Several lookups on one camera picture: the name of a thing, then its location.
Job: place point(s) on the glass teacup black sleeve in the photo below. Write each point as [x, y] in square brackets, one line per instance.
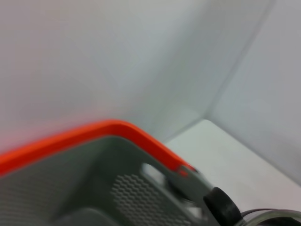
[221, 204]

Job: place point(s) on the grey perforated storage bin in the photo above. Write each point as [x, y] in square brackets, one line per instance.
[70, 188]

